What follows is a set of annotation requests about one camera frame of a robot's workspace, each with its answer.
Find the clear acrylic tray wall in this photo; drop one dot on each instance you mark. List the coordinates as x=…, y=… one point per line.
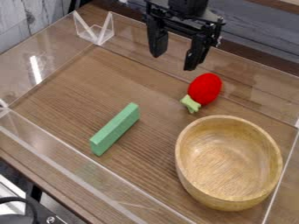
x=92, y=190

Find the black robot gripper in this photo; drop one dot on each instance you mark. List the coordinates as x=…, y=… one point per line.
x=186, y=17

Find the clear acrylic corner bracket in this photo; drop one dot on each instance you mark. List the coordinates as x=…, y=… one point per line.
x=96, y=34

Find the green rectangular block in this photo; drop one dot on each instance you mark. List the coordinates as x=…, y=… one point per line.
x=114, y=129

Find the brown wooden bowl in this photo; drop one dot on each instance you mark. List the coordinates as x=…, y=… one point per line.
x=229, y=162

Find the red plush strawberry toy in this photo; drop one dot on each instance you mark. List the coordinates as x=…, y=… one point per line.
x=202, y=92

